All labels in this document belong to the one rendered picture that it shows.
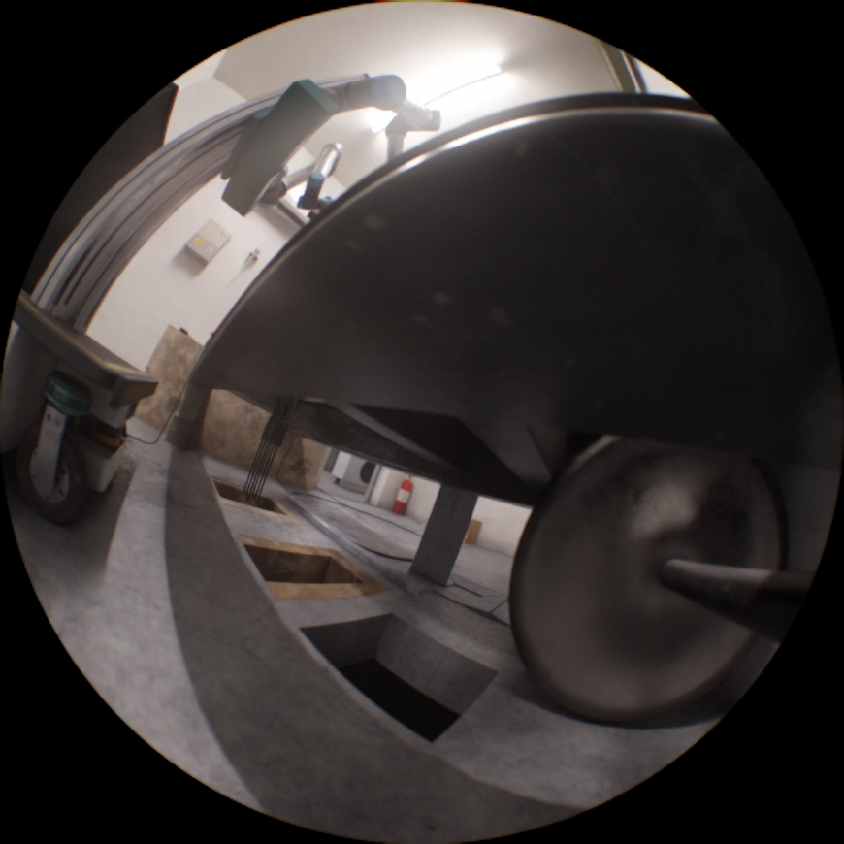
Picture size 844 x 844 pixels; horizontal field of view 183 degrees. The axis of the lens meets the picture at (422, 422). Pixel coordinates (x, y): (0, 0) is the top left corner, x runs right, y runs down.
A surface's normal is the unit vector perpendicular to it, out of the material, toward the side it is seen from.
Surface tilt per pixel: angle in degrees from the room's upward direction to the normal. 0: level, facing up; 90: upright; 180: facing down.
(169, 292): 90
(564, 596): 90
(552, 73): 180
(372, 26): 180
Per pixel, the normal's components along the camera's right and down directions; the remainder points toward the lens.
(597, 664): -0.53, -0.41
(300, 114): -0.33, 0.91
